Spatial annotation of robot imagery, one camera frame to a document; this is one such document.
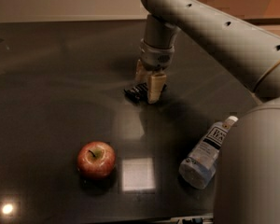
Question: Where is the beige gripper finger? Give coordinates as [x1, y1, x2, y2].
[147, 71, 167, 104]
[135, 60, 151, 83]

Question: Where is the black rxbar chocolate bar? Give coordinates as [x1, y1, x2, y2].
[124, 83, 159, 104]

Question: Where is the blue plastic tea bottle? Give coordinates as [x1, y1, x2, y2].
[178, 116, 238, 189]

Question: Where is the red apple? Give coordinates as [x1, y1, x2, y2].
[77, 141, 116, 180]

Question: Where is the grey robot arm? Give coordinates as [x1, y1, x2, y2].
[135, 0, 280, 224]

